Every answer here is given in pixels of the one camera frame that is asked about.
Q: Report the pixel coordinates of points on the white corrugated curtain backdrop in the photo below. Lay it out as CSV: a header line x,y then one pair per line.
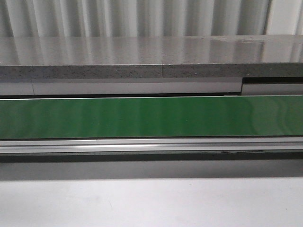
x,y
132,18

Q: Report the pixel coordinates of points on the aluminium conveyor front rail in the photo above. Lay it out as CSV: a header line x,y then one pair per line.
x,y
209,145

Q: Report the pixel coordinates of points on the green conveyor belt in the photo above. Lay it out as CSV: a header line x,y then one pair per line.
x,y
151,117

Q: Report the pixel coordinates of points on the white panel under countertop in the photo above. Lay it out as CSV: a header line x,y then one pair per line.
x,y
182,86

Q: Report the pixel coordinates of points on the grey stone countertop slab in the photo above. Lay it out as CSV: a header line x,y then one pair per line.
x,y
241,56

